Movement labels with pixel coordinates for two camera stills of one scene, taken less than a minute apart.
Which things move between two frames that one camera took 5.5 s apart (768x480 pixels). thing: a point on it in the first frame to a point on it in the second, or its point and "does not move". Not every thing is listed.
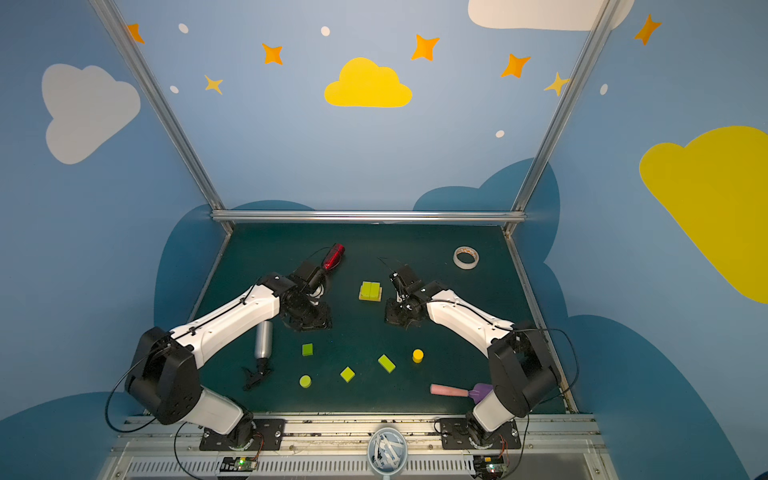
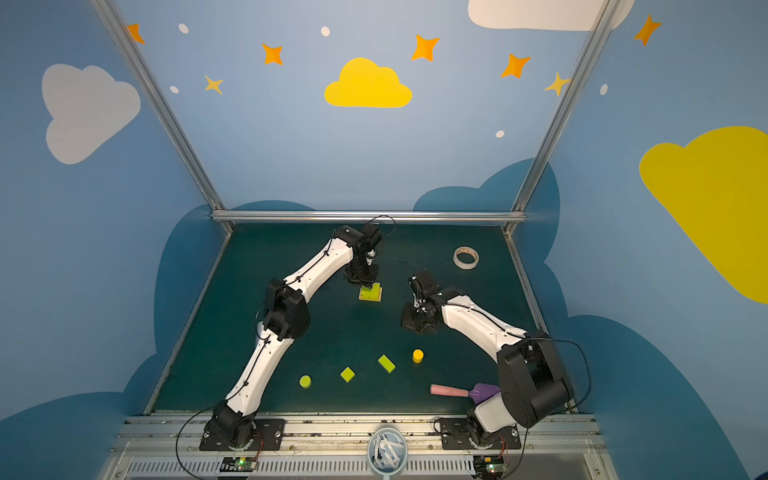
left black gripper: [309, 318] to [361, 273]
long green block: [365, 290] does not move
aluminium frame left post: [160, 105] does not move
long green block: [372, 291] does not move
